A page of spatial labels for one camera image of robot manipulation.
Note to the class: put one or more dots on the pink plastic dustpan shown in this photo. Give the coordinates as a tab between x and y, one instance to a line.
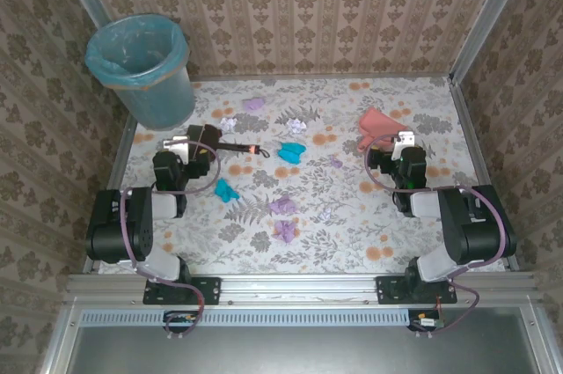
374	125

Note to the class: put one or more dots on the teal paper scrap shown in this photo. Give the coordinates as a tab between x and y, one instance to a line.
225	190
290	152

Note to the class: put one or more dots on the dark brown hand brush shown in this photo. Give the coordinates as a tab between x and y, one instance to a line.
237	147

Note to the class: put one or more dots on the small pale lavender paper scrap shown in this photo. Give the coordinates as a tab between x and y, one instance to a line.
325	214

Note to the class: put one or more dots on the white paper scrap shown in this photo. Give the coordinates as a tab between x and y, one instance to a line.
228	123
296	125

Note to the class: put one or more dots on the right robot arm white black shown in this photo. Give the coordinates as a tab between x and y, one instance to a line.
466	224

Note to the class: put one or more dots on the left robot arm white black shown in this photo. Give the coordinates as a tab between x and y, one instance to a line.
141	224

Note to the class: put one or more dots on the small purple paper scrap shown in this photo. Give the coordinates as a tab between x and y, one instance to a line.
335	162

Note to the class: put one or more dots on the waste bin with blue liner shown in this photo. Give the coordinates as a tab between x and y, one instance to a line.
163	97

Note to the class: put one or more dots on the floral patterned table cover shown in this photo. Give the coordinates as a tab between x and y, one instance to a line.
352	237

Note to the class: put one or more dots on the aluminium front beam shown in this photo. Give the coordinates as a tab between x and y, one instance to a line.
299	288

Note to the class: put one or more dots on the small controller circuit board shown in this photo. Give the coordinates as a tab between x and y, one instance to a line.
180	320
426	321

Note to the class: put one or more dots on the grey metal sheet panel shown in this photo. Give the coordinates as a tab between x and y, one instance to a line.
286	352

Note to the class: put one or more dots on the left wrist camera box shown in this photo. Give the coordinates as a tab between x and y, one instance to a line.
176	143

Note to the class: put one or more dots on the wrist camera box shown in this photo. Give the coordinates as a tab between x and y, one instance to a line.
404	138
176	143

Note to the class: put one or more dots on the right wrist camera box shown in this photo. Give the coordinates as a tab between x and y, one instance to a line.
404	138

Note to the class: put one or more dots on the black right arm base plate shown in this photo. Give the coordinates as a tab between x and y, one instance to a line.
391	290

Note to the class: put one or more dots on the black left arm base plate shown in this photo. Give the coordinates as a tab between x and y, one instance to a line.
206	290

